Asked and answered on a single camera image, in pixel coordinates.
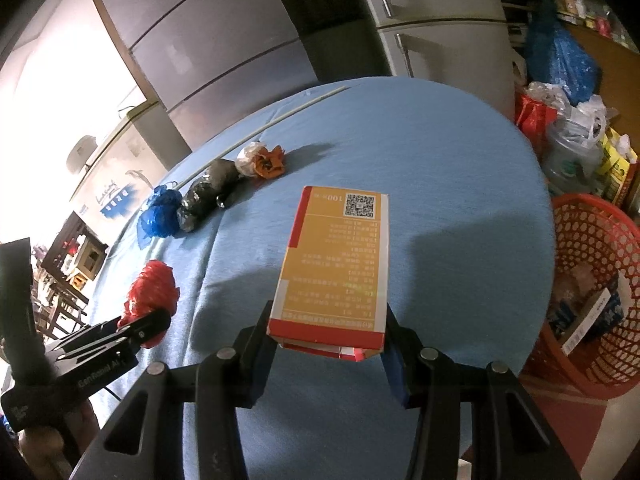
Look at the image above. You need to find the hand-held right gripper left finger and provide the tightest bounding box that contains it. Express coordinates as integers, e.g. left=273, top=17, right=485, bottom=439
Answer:
left=82, top=300, right=281, bottom=480

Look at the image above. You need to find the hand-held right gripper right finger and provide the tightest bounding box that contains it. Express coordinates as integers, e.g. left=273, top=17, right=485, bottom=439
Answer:
left=380, top=305, right=583, bottom=480

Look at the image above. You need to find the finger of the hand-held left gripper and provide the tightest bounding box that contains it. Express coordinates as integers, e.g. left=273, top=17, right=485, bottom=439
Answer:
left=45, top=316, right=127, bottom=356
left=52, top=308, right=172, bottom=361

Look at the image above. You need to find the red plastic bag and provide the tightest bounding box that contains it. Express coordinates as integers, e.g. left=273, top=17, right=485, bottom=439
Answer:
left=120, top=260, right=180, bottom=350

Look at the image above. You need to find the orange and red cardboard box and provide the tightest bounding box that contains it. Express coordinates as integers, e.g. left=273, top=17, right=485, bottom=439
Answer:
left=266, top=186, right=391, bottom=362

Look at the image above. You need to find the black plastic bag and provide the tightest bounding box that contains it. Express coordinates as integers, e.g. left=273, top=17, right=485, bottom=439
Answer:
left=176, top=159, right=241, bottom=233

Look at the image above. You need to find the white plastic bag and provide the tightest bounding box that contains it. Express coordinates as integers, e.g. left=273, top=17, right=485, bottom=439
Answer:
left=567, top=95, right=621, bottom=148
left=234, top=142, right=266, bottom=178

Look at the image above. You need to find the white cardboard box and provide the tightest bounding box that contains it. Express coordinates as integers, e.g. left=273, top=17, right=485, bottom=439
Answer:
left=560, top=287, right=621, bottom=358

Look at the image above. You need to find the orange plastic bag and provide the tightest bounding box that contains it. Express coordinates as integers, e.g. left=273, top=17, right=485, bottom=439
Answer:
left=250, top=145, right=287, bottom=181

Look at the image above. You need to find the red plastic basket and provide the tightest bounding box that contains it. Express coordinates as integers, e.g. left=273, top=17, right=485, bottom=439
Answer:
left=520, top=194, right=640, bottom=401

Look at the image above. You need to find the person's left hand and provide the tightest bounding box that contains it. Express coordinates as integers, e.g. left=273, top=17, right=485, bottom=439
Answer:
left=17, top=397, right=98, bottom=468

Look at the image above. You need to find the dark wooden chair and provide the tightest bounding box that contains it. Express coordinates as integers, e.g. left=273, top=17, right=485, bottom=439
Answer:
left=32, top=210, right=108, bottom=346

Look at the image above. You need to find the white chest freezer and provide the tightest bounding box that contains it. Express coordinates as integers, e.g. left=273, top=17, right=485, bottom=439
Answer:
left=65, top=100, right=193, bottom=241

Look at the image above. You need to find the light blue tablecloth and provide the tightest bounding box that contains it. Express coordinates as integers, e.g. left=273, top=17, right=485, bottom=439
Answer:
left=87, top=77, right=557, bottom=480

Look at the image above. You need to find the clear water jug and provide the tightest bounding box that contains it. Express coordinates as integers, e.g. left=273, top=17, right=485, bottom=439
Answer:
left=542, top=120, right=603, bottom=196

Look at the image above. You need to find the thin white rod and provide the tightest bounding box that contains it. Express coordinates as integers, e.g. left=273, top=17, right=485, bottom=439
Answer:
left=175, top=85, right=351, bottom=188

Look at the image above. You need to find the grey panelled cabinet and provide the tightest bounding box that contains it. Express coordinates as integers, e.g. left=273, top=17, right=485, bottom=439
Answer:
left=82, top=0, right=321, bottom=161

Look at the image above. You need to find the red gift bag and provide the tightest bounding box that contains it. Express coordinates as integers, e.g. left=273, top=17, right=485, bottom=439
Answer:
left=515, top=92, right=558, bottom=153

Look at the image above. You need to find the yellow shopping bag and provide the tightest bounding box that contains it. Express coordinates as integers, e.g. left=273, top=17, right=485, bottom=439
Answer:
left=595, top=127, right=638, bottom=211

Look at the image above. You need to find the clear plastic bag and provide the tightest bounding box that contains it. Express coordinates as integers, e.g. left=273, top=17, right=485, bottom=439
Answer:
left=525, top=81, right=571, bottom=111

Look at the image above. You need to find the silver refrigerator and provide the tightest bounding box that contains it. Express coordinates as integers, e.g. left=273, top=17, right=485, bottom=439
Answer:
left=350, top=0, right=518, bottom=121

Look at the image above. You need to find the large blue plastic bag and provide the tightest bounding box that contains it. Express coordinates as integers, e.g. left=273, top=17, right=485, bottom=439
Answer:
left=525, top=0, right=601, bottom=108

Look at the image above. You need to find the wooden shelf cabinet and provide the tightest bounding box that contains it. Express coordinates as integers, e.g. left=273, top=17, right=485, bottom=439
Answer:
left=500, top=0, right=640, bottom=126

